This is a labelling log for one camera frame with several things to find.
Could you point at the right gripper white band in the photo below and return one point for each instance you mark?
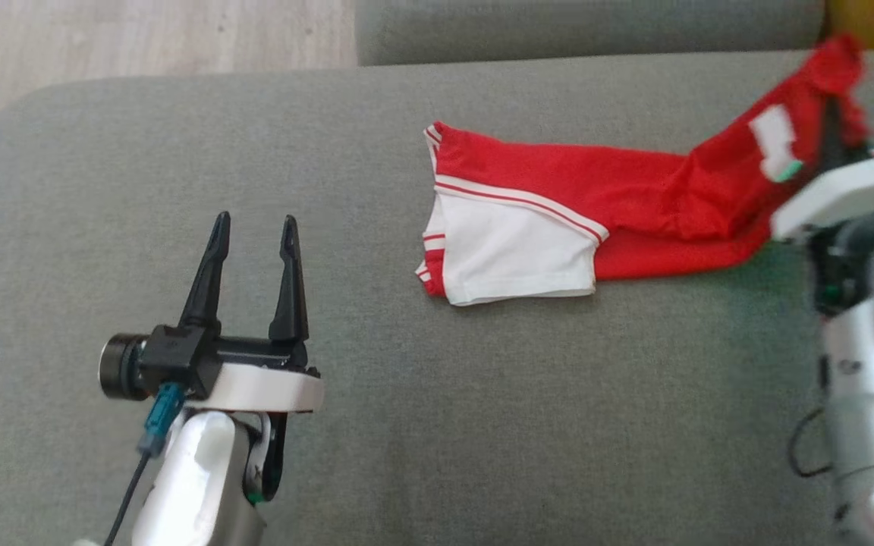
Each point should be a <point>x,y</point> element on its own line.
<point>854,197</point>

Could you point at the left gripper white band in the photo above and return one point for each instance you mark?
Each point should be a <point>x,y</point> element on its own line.
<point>270,387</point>

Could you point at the red basketball jersey white trim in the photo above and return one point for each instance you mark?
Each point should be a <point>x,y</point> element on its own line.
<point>558,182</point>

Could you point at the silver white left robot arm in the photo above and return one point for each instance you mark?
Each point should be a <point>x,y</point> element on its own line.
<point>194,478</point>

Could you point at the large grey sofa seat cushion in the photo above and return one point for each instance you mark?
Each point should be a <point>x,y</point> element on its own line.
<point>482,417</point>

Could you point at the small grey sofa cushion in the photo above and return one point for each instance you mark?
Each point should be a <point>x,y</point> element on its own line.
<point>573,30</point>

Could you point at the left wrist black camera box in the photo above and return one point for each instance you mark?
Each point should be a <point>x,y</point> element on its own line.
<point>179,356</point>

